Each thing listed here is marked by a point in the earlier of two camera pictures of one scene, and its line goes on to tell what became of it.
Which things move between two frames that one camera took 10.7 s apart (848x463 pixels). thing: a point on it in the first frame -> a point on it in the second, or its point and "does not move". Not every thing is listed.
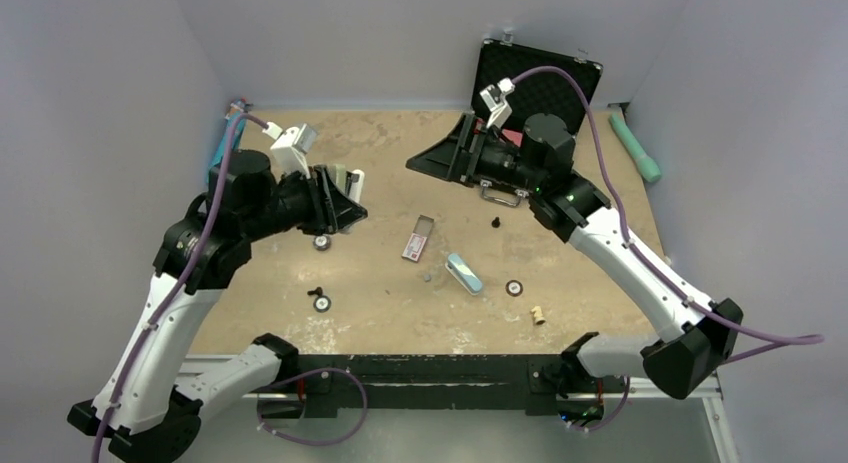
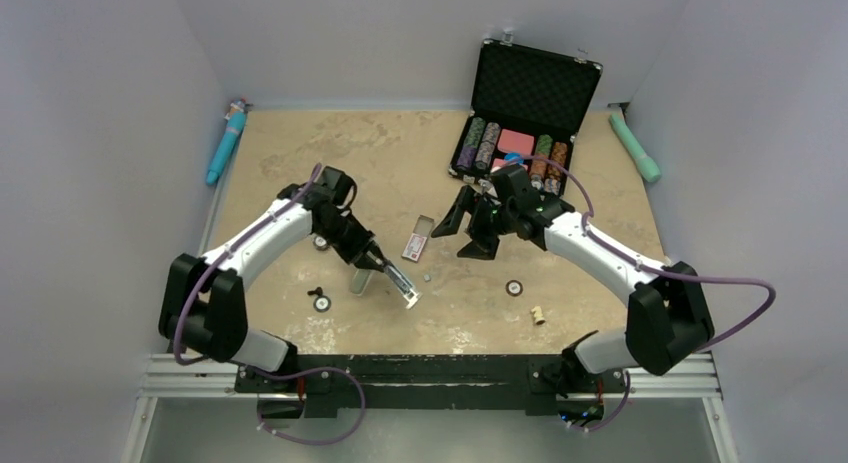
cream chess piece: x=539 y=318 does not move
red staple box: x=418 y=238 does not move
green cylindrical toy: x=647 y=167 does not move
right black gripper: x=457 y=158 -> x=482 y=246
